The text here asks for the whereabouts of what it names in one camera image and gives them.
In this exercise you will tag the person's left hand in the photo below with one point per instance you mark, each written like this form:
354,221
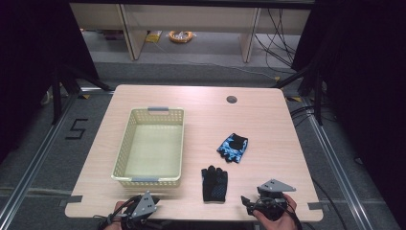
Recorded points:
118,204

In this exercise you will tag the light wooden desk frame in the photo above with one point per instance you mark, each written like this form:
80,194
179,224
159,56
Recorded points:
191,19

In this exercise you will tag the person's right hand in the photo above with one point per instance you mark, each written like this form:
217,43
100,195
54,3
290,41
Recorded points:
282,222

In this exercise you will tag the pale yellow plastic basket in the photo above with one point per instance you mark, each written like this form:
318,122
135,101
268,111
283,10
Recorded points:
153,150

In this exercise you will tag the black metal stand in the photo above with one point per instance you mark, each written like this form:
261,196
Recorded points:
57,96
317,96

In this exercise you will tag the blue camouflage fingerless glove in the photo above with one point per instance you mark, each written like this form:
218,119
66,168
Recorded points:
233,148

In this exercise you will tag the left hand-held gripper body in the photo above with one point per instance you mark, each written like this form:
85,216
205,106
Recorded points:
144,206

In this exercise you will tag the yellow packet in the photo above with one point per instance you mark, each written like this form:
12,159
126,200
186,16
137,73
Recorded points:
153,36

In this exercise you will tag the black fingerless glove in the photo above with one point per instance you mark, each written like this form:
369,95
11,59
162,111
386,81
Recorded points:
214,185

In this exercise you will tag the silver metal floor rail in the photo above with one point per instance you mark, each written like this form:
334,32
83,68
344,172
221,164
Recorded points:
335,166
32,166

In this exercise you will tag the grey tape strip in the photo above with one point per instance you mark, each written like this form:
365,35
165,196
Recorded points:
316,206
72,200

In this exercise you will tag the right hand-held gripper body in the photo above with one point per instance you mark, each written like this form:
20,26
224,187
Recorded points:
271,198

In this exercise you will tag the black curtain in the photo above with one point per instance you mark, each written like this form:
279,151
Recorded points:
32,64
360,80

